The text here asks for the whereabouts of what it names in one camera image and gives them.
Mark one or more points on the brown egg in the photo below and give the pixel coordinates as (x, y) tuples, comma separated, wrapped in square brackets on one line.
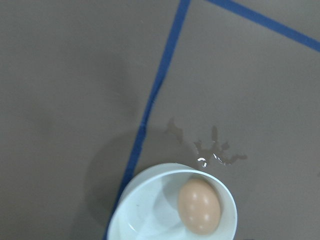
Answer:
[(199, 207)]

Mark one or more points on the white bowl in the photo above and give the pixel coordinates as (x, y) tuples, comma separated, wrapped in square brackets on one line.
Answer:
[(148, 206)]

